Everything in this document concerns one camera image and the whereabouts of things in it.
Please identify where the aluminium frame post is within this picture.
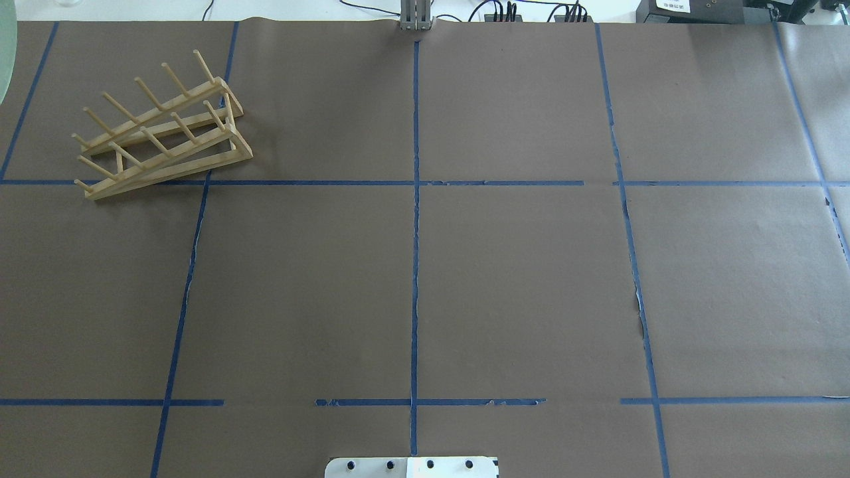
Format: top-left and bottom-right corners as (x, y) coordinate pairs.
(400, 0), (434, 31)

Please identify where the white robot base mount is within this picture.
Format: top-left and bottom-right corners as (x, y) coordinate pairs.
(324, 456), (500, 477)

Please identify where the light green plate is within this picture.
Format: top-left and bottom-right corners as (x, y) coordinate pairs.
(0, 0), (18, 103)

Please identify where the wooden plate rack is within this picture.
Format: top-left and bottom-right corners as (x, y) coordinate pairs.
(72, 49), (253, 202)

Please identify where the black box with label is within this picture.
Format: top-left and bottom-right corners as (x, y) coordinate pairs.
(635, 1), (776, 25)

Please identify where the black power adapter left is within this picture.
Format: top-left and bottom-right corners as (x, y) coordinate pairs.
(483, 1), (523, 23)

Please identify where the black power adapter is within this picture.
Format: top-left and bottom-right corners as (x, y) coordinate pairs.
(483, 1), (523, 23)
(547, 2), (593, 23)

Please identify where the black power adapter right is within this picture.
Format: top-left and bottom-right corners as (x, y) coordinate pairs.
(547, 2), (593, 23)

